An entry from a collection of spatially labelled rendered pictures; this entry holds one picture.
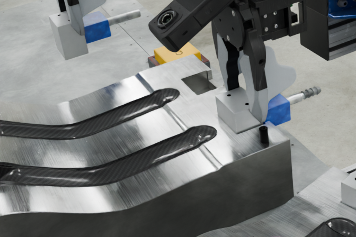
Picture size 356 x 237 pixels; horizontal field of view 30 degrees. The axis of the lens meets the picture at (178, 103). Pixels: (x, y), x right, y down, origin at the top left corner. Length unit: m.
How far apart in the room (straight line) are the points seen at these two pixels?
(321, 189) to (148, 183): 0.19
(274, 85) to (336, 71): 1.92
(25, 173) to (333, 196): 0.33
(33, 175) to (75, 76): 0.44
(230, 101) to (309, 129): 1.56
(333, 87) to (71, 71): 1.54
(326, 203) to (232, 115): 0.15
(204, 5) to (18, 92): 0.54
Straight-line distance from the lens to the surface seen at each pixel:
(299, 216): 0.71
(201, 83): 0.92
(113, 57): 1.19
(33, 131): 0.84
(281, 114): 0.80
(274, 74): 0.75
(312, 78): 2.63
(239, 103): 0.78
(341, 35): 1.24
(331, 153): 2.22
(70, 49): 0.97
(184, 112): 0.82
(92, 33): 0.98
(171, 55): 1.08
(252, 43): 0.70
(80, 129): 0.86
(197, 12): 0.69
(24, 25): 1.41
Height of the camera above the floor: 1.33
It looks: 31 degrees down
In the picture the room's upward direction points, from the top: 10 degrees counter-clockwise
